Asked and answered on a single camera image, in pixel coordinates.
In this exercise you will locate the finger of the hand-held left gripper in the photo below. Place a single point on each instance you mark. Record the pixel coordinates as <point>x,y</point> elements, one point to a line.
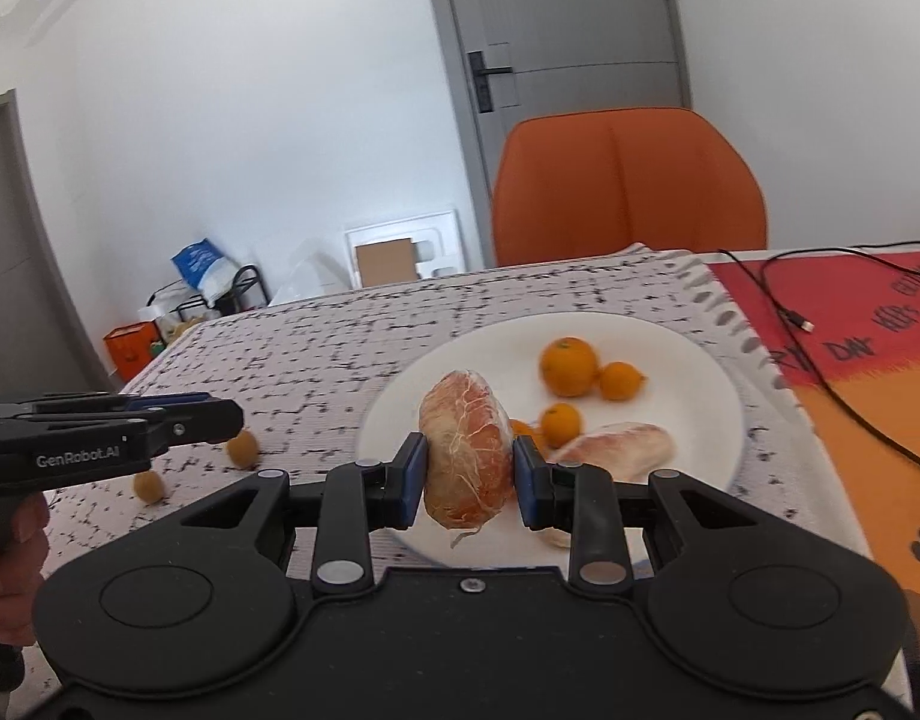
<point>167,400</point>
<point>205,424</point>

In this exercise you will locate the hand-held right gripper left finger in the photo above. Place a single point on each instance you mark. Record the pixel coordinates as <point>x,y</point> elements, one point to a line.
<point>415,481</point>

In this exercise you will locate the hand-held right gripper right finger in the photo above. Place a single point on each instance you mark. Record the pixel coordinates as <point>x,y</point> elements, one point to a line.
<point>524,481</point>

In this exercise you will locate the brown longan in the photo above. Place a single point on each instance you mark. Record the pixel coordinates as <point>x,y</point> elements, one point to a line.
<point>149,486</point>
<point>242,450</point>

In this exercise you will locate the small orange kumquat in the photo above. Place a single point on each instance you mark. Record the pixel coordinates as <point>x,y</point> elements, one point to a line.
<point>525,431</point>
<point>561,425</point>
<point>621,381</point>

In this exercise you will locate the short peeled pomelo segment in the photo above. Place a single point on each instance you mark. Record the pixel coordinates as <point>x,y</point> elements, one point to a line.
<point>467,450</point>

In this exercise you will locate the long peeled pomelo segment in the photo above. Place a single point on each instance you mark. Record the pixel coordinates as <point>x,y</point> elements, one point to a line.
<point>617,450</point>

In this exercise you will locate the large orange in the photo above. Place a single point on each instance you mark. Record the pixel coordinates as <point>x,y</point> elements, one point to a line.
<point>569,366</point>

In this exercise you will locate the white round plate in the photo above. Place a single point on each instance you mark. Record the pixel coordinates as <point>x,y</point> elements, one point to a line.
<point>490,360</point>

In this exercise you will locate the person's left hand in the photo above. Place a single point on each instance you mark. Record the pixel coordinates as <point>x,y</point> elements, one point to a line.
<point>18,577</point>

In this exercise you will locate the orange box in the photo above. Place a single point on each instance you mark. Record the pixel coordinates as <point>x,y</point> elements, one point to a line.
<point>130,351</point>

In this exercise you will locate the white plastic container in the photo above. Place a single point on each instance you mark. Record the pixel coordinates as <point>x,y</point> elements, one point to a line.
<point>160,309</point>

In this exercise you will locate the blue and white bag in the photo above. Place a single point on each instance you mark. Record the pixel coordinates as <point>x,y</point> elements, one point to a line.
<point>201,266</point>

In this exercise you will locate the brown cardboard box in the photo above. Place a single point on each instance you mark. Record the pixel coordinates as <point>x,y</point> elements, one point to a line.
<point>385,262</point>

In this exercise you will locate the grey side door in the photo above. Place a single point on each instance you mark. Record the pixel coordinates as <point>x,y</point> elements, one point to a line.
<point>3,240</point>

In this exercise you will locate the white foam packaging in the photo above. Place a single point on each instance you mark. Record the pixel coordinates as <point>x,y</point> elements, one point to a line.
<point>439,234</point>

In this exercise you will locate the orange chair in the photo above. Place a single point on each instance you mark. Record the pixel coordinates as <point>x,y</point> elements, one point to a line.
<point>625,187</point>

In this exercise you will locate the orange printed mat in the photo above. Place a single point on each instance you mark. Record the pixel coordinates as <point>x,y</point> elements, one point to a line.
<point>865,420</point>

